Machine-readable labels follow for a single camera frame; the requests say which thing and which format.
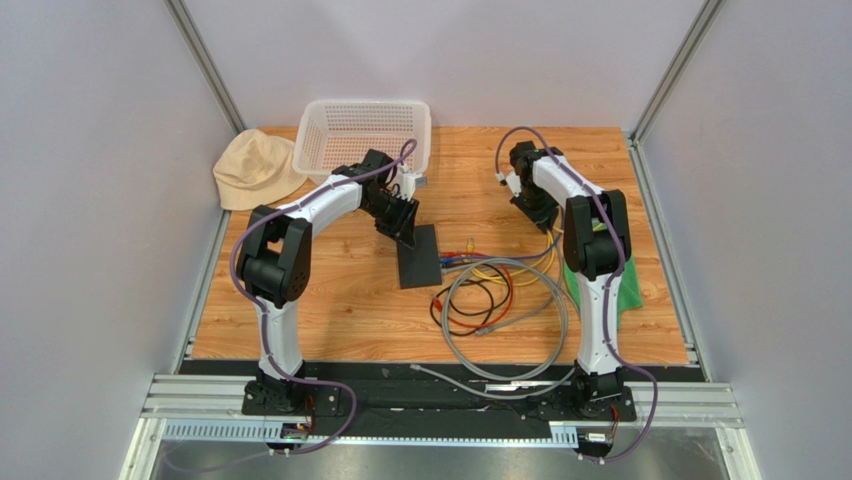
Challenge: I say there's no grey ethernet cable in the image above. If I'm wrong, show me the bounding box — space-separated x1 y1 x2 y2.
475 292 567 337

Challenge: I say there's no long grey coiled cable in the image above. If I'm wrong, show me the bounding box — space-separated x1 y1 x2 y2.
409 256 575 399

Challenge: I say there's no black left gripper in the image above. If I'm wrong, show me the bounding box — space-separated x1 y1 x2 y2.
363 193 420 250

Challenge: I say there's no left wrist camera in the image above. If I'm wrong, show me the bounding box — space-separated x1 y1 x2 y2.
397 167 428 200

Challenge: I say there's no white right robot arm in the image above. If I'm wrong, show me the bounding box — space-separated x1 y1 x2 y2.
506 141 631 419

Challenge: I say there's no black ethernet cable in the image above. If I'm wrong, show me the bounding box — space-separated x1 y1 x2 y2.
431 262 510 331

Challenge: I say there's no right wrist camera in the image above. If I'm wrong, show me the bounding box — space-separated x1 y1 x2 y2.
495 172 522 197

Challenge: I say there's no black network switch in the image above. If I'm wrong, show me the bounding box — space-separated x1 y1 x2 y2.
396 224 443 290

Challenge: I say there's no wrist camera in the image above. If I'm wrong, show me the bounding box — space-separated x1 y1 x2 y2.
397 167 428 200
495 172 522 197

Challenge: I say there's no cream bucket hat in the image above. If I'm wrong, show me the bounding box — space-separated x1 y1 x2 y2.
212 129 307 211

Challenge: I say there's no white perforated plastic basket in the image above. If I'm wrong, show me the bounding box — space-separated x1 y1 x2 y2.
292 100 432 184

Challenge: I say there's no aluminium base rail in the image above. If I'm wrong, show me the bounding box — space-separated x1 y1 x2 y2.
141 375 744 448

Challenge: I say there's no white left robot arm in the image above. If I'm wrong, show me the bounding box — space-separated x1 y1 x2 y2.
229 139 419 414

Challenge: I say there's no green cloth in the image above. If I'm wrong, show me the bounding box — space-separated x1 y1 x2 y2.
563 257 643 328

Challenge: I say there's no red ethernet cable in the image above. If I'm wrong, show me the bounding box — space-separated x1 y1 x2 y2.
431 251 515 336

